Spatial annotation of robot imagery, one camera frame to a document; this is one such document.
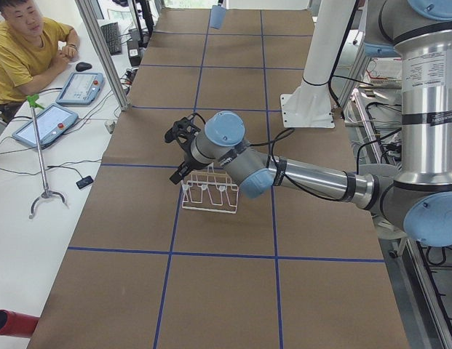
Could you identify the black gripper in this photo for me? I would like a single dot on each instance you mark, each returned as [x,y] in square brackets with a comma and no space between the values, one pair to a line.
[186,157]

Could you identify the light blue plastic cup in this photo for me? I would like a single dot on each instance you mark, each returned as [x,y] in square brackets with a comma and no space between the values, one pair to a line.
[217,15]

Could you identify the small black device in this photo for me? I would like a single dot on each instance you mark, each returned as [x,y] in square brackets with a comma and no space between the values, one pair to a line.
[84,182]

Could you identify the teach pendant with red button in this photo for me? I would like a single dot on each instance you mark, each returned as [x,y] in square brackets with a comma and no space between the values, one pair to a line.
[81,88]

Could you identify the black computer mouse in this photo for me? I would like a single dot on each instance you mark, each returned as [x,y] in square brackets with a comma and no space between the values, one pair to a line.
[82,66]

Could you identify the black keyboard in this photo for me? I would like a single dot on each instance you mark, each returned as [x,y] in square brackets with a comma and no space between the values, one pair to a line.
[112,38]

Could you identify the person in yellow shirt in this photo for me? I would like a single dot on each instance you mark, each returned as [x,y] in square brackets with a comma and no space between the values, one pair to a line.
[34,50]

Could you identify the red cylinder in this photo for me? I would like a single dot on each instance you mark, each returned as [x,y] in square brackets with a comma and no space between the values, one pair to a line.
[16,324]

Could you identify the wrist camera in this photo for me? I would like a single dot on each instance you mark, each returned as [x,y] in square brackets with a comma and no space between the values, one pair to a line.
[182,131]

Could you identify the white wire cup holder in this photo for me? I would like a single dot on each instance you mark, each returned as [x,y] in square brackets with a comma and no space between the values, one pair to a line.
[210,190]

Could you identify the aluminium frame post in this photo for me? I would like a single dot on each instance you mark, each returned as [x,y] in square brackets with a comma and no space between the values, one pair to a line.
[88,16]

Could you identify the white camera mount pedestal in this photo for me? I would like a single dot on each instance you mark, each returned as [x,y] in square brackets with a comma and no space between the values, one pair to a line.
[309,106]

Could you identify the green handled reacher grabber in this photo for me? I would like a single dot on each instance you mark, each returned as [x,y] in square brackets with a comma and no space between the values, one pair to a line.
[47,194]

